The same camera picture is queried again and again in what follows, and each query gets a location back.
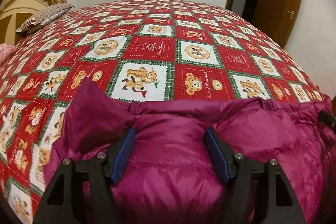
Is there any brown wooden door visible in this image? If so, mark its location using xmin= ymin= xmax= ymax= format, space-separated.
xmin=259 ymin=0 xmax=306 ymax=48

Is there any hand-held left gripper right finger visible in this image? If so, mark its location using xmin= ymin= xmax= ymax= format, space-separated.
xmin=204 ymin=127 xmax=306 ymax=224

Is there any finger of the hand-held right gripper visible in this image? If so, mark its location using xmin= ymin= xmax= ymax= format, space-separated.
xmin=318 ymin=110 xmax=336 ymax=132

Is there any bed with red printed sheet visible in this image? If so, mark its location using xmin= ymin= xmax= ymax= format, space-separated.
xmin=0 ymin=0 xmax=330 ymax=224

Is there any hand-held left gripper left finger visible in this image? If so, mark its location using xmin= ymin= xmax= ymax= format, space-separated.
xmin=33 ymin=127 xmax=136 ymax=224

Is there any pink floral folded blanket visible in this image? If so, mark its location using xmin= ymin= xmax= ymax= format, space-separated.
xmin=0 ymin=43 xmax=16 ymax=63

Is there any striped pillow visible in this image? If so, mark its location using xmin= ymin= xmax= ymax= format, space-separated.
xmin=15 ymin=3 xmax=76 ymax=34

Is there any purple puffer jacket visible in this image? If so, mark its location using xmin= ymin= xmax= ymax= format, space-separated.
xmin=45 ymin=77 xmax=336 ymax=224

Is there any cream wooden headboard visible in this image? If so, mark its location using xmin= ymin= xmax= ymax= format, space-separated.
xmin=0 ymin=0 xmax=50 ymax=46

